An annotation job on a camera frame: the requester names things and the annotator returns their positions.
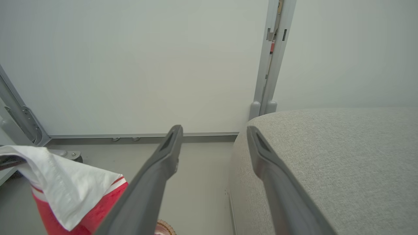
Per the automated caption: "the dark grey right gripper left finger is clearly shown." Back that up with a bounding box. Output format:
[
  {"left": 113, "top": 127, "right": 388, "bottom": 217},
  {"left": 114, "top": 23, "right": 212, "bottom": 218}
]
[{"left": 94, "top": 125, "right": 184, "bottom": 235}]

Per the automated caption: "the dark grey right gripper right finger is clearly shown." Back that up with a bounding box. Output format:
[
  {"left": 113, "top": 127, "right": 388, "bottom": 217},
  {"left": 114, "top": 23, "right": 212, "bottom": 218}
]
[{"left": 247, "top": 126, "right": 337, "bottom": 235}]

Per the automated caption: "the red garment with white stripe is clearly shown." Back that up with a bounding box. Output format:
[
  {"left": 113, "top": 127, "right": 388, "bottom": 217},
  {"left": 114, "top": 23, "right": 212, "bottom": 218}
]
[{"left": 31, "top": 176, "right": 129, "bottom": 235}]

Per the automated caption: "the white laundry basket brown rim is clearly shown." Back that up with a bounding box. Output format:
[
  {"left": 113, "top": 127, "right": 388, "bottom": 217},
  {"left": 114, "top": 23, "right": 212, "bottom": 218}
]
[{"left": 153, "top": 220, "right": 177, "bottom": 235}]

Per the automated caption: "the light grey fabric sofa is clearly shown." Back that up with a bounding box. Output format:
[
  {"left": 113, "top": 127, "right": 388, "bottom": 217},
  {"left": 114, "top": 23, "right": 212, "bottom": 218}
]
[{"left": 228, "top": 108, "right": 418, "bottom": 235}]

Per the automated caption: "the white cloth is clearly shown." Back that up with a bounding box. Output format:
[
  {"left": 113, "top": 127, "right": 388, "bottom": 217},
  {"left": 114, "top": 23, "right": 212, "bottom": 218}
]
[{"left": 0, "top": 145, "right": 124, "bottom": 231}]

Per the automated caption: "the grey support foot with caster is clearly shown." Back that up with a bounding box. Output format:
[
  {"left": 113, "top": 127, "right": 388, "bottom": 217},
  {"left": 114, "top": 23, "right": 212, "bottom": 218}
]
[{"left": 47, "top": 149, "right": 83, "bottom": 163}]

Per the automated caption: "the grey partition floor rail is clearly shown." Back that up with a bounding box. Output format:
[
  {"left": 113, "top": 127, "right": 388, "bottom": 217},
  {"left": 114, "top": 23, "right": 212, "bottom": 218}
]
[{"left": 49, "top": 132, "right": 240, "bottom": 144}]

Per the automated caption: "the grey double partition post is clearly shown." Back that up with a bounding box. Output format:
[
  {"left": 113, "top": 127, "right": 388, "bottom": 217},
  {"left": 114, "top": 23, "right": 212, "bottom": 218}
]
[{"left": 248, "top": 0, "right": 297, "bottom": 121}]

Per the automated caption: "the grey corner partition post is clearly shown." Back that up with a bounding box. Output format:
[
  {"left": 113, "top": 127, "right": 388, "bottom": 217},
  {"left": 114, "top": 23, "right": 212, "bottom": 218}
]
[{"left": 0, "top": 65, "right": 51, "bottom": 147}]

